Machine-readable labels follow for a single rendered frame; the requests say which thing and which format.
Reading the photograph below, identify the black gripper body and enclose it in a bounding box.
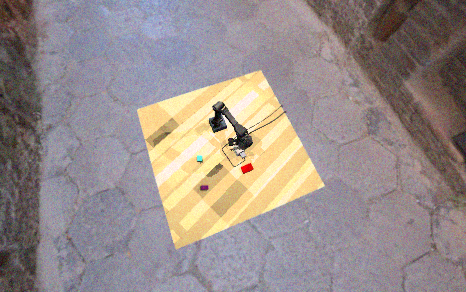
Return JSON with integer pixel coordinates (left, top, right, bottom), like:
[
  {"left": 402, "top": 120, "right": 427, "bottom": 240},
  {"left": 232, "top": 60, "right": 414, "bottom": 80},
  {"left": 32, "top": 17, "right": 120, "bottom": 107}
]
[{"left": 228, "top": 136, "right": 252, "bottom": 146}]

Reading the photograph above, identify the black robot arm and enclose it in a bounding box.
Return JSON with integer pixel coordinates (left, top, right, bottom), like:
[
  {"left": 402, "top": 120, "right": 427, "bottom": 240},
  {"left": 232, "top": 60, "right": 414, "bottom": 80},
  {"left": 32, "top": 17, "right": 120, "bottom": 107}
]
[{"left": 210, "top": 100, "right": 253, "bottom": 150}]

